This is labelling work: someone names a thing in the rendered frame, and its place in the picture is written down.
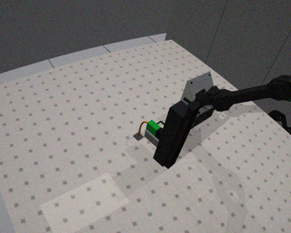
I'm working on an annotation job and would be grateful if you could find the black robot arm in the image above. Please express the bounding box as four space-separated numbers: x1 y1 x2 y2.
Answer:
195 75 291 112

